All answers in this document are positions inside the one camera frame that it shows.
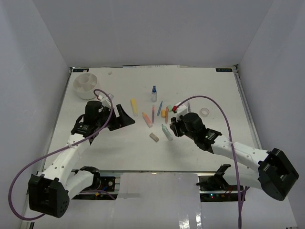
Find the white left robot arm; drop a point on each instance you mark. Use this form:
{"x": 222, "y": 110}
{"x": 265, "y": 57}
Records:
{"x": 51, "y": 192}

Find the white round divided container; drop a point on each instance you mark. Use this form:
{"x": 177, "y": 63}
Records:
{"x": 85, "y": 84}

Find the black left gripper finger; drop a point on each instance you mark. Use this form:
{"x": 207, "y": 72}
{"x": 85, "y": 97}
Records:
{"x": 123, "y": 119}
{"x": 114, "y": 125}

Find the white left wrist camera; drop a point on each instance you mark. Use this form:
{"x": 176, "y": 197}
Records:
{"x": 105, "y": 100}

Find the grey eraser block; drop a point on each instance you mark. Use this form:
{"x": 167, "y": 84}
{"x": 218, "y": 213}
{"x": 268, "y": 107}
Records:
{"x": 154, "y": 137}

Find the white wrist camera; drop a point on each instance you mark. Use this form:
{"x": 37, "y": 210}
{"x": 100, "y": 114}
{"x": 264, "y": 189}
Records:
{"x": 105, "y": 100}
{"x": 179, "y": 111}

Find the yellow highlighter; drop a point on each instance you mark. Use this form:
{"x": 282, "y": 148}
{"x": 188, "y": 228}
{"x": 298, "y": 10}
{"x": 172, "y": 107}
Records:
{"x": 134, "y": 107}

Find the clear blue spray bottle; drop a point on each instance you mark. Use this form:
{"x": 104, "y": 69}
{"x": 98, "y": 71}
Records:
{"x": 154, "y": 94}

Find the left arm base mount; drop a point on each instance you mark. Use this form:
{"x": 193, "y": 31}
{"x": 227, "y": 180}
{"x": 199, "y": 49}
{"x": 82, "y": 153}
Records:
{"x": 102, "y": 188}

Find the orange slim marker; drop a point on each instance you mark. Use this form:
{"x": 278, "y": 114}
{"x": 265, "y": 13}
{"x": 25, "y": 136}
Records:
{"x": 166, "y": 115}

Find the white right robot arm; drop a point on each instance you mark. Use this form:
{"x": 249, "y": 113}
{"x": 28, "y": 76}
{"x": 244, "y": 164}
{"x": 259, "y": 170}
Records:
{"x": 275, "y": 173}

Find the pink slim marker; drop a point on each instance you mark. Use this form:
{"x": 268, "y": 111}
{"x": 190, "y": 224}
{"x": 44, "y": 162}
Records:
{"x": 153, "y": 112}

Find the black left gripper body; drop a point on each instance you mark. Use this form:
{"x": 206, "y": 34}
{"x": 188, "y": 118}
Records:
{"x": 100, "y": 121}

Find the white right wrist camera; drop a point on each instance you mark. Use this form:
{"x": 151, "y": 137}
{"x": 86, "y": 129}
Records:
{"x": 179, "y": 111}

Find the right table label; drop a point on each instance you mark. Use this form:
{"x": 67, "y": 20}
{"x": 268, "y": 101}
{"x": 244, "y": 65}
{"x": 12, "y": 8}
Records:
{"x": 224, "y": 70}

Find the orange pink highlighter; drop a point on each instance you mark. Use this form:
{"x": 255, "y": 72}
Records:
{"x": 147, "y": 120}

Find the clear tape roll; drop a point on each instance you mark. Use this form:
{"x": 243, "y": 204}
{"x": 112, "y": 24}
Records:
{"x": 204, "y": 112}

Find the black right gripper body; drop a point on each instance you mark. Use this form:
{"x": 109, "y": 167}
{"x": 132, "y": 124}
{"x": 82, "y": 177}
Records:
{"x": 182, "y": 130}

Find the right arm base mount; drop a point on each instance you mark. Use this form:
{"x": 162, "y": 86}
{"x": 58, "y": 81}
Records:
{"x": 214, "y": 188}

